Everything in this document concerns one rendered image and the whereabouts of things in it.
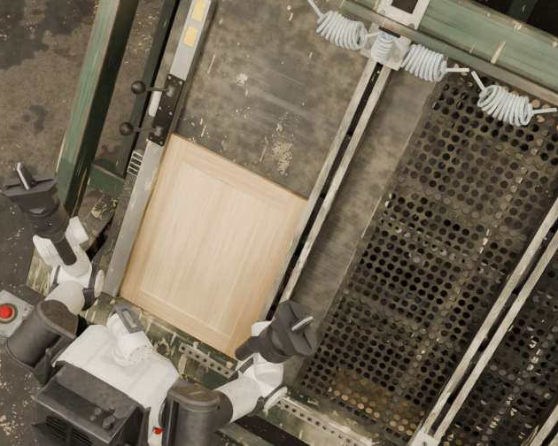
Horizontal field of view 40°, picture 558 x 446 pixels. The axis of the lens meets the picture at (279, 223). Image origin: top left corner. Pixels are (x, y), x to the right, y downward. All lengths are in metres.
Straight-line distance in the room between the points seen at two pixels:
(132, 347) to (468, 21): 1.04
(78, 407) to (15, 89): 2.52
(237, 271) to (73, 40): 2.28
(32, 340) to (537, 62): 1.32
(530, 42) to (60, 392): 1.29
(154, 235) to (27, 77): 1.97
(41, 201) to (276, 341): 0.62
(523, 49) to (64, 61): 2.79
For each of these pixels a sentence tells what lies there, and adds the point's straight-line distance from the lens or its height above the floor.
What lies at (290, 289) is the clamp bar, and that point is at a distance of 2.09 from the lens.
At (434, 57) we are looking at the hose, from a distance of 1.70.
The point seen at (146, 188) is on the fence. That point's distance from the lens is 2.20.
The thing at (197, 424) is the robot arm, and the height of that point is 1.35.
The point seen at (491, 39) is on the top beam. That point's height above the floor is 1.85.
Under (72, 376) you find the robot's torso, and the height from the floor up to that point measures 1.39.
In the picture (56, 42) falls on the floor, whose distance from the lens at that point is 4.20.
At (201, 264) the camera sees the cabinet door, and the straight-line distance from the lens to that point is 2.23.
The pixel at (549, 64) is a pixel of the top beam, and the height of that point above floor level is 1.85.
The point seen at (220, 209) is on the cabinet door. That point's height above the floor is 1.23.
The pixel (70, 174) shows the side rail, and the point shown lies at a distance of 2.32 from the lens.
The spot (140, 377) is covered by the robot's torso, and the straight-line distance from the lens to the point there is 1.83.
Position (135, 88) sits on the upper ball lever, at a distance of 2.01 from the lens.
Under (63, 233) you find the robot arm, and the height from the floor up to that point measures 1.47.
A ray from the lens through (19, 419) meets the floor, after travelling 3.28.
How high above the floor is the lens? 3.10
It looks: 61 degrees down
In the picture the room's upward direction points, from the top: 9 degrees clockwise
